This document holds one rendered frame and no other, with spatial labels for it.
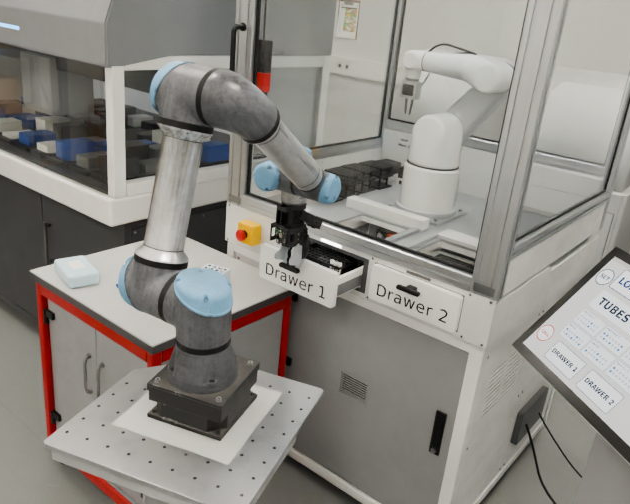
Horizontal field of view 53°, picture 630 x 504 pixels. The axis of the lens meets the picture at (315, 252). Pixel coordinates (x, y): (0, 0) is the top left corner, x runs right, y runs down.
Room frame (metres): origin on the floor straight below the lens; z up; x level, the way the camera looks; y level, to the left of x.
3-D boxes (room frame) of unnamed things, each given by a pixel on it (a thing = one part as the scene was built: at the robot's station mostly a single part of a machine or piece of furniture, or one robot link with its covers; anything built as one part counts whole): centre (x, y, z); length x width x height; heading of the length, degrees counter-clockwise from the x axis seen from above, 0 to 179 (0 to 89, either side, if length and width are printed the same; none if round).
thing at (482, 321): (2.19, -0.37, 0.87); 1.02 x 0.95 x 0.14; 53
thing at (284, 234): (1.67, 0.08, 1.05); 0.09 x 0.08 x 0.12; 143
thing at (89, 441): (1.15, 0.22, 0.70); 0.45 x 0.44 x 0.12; 162
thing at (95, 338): (1.83, 0.47, 0.38); 0.62 x 0.58 x 0.76; 53
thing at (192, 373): (1.17, 0.22, 0.90); 0.15 x 0.15 x 0.10
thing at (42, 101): (3.13, 1.12, 1.13); 1.78 x 1.14 x 0.45; 53
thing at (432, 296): (1.64, -0.29, 0.87); 0.29 x 0.02 x 0.11; 53
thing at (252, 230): (2.01, 0.23, 0.88); 0.07 x 0.05 x 0.07; 53
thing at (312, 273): (1.71, 0.05, 0.87); 0.29 x 0.02 x 0.11; 53
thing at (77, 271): (1.77, 0.73, 0.78); 0.15 x 0.10 x 0.04; 40
